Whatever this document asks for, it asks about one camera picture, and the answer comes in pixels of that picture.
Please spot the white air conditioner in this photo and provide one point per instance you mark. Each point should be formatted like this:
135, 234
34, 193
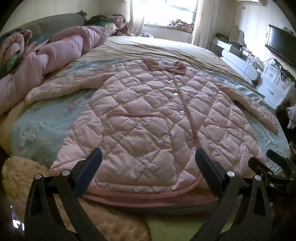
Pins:
248, 1

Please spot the window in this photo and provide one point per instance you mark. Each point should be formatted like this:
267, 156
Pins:
171, 10

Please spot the grey desk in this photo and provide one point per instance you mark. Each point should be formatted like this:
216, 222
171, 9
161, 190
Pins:
229, 45

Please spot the light blue cartoon blanket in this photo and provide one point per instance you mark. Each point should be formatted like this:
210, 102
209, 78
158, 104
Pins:
48, 120

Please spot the white curtain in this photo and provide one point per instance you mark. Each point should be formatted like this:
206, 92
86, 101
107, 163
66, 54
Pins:
136, 16
202, 23

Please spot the pile of clothes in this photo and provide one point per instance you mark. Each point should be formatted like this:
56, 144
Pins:
108, 23

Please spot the plush toys on windowsill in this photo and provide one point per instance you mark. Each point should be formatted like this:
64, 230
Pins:
180, 23

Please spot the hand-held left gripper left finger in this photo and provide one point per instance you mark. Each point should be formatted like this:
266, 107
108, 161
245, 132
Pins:
89, 169

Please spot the pink quilted jacket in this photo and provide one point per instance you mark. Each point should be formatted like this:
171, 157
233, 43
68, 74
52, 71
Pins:
148, 120

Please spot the cream fuzzy blanket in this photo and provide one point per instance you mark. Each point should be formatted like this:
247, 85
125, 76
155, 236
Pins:
74, 215

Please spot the dark clothes heap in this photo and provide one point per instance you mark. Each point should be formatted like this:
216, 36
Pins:
286, 115

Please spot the pink duvet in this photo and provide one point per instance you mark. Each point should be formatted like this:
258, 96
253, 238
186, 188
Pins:
53, 58

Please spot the white drawer cabinet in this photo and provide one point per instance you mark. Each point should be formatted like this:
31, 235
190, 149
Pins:
275, 83

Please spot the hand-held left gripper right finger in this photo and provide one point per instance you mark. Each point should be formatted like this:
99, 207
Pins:
208, 169

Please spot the black television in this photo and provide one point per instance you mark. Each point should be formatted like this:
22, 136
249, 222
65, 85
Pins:
281, 44

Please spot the yellow green sheet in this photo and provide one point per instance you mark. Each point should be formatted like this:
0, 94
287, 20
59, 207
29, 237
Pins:
185, 228

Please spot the beige bed sheet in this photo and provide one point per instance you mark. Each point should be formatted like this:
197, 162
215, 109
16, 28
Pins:
161, 47

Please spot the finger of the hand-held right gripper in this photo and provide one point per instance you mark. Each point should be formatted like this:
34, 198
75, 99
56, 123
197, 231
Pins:
257, 165
278, 158

